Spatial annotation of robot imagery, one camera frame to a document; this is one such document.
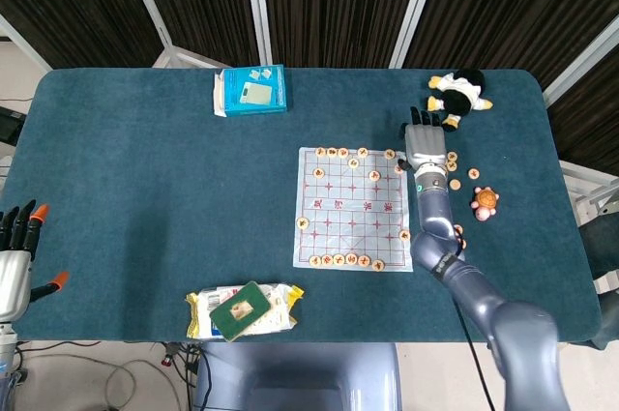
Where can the left orange-tipped robot hand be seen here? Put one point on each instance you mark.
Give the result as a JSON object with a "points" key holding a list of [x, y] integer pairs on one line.
{"points": [[12, 283]]}

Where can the black electronic device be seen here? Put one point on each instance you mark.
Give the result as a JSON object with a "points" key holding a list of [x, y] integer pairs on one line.
{"points": [[8, 126]]}

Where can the white metal rack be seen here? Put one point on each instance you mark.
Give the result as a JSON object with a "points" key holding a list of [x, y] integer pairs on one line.
{"points": [[587, 179]]}

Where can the dark grey fabric bundle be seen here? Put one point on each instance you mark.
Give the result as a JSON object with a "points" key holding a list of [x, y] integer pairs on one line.
{"points": [[602, 249]]}

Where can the blue-grey robot torso cover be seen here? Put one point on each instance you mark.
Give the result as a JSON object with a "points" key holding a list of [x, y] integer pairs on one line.
{"points": [[300, 377]]}

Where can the pink orange turtle toy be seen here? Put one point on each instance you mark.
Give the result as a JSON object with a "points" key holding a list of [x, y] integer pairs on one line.
{"points": [[485, 200]]}

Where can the red black connector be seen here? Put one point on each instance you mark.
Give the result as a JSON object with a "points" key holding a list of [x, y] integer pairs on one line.
{"points": [[168, 359]]}

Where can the green yellow scouring sponge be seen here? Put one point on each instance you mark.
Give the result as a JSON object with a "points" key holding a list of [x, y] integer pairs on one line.
{"points": [[227, 319]]}

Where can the teal felt table mat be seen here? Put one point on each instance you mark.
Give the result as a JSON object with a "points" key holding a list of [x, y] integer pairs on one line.
{"points": [[145, 188]]}

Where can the white partition base foot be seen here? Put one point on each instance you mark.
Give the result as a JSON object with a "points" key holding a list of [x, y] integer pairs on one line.
{"points": [[186, 57]]}

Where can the black white penguin plush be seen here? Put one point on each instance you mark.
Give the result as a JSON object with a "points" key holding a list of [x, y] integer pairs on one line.
{"points": [[459, 96]]}

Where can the white yellow wipes pack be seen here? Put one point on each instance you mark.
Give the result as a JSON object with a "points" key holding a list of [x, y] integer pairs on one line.
{"points": [[280, 314]]}

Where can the blank round wooden chess piece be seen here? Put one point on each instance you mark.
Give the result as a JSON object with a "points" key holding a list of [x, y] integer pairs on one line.
{"points": [[455, 184]]}

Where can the blue cardboard scale box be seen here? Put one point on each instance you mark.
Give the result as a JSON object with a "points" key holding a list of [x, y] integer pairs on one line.
{"points": [[254, 92]]}

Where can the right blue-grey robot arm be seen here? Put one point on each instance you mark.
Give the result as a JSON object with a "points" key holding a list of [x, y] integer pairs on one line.
{"points": [[435, 217]]}

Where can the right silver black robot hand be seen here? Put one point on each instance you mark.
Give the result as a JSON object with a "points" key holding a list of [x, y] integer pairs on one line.
{"points": [[425, 145]]}

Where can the white Chinese chess board mat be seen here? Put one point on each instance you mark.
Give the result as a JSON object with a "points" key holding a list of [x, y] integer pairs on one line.
{"points": [[353, 208]]}

